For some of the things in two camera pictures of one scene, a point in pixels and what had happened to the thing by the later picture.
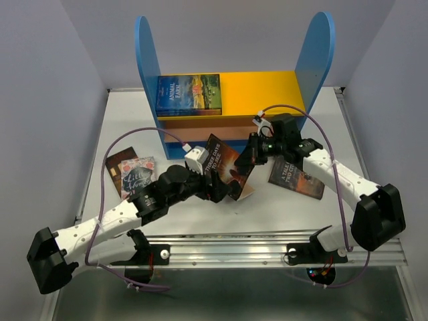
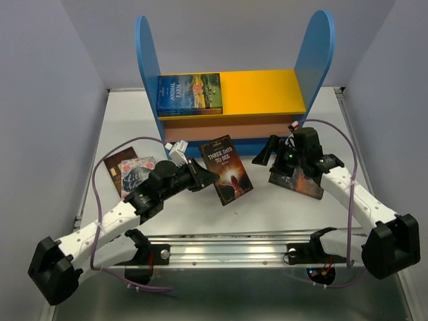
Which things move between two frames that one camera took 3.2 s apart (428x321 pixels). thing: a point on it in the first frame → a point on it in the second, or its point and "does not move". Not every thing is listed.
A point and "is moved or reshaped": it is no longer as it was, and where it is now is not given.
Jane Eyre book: [186, 112] does not move
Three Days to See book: [222, 156] is moved or reshaped
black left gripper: [217, 191] → [200, 177]
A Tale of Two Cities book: [289, 175] does not move
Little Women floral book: [136, 173] does not move
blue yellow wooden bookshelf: [245, 96] does not move
